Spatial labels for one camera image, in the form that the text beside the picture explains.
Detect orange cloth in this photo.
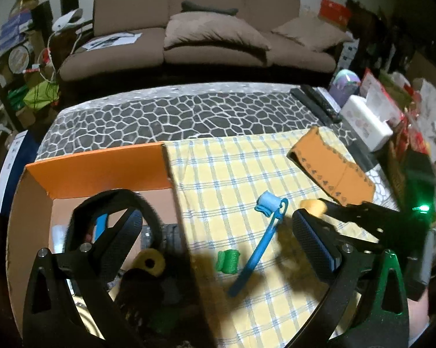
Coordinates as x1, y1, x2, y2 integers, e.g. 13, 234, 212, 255
287, 126, 375, 206

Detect cream spiral paddle brush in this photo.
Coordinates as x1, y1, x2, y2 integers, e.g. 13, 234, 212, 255
132, 248, 166, 277

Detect blue plastic hair clip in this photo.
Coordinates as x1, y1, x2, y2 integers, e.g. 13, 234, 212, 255
228, 198, 288, 298

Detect blue hair roller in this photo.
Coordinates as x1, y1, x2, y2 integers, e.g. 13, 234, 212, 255
255, 191, 281, 218

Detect green hair roller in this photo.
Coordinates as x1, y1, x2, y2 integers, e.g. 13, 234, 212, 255
215, 249, 240, 274

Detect orange hair roller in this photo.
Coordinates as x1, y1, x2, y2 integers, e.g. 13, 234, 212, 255
300, 199, 327, 218

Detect person right hand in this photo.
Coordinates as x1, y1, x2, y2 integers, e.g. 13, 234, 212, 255
408, 290, 430, 347

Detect black headband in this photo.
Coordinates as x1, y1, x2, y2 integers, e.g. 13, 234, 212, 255
63, 188, 163, 252

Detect white tissue box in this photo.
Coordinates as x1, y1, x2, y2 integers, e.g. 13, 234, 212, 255
340, 95, 392, 153

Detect orange cardboard box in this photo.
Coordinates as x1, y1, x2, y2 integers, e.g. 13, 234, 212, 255
5, 141, 212, 340

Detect black remote control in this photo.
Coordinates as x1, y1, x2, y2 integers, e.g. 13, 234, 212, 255
290, 88, 333, 126
301, 85, 341, 123

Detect purple container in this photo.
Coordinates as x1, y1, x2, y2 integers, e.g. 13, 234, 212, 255
329, 69, 361, 107

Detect navy blue box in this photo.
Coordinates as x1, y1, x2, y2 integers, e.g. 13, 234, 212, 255
0, 130, 39, 215

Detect yellow plaid tablecloth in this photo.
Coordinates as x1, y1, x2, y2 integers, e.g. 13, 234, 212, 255
163, 126, 404, 348

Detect grey pebble pattern cloth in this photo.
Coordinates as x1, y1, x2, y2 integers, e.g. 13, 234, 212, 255
35, 81, 401, 211

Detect green bag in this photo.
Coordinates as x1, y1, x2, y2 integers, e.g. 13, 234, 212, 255
7, 81, 59, 112

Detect brown cushion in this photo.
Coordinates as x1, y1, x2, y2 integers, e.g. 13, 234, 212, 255
271, 16, 353, 52
164, 12, 271, 51

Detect red box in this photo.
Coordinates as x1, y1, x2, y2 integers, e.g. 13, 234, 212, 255
319, 0, 352, 26

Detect round tin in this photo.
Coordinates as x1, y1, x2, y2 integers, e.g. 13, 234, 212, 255
8, 42, 33, 75

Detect papers on sofa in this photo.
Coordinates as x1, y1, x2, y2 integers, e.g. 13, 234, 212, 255
82, 32, 142, 51

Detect white lamp device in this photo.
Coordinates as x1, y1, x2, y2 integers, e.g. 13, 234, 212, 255
52, 8, 83, 32

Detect brown sofa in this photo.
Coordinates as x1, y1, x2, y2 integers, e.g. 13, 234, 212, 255
59, 0, 351, 83

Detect black small pillow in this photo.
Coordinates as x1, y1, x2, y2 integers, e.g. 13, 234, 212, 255
181, 0, 239, 17

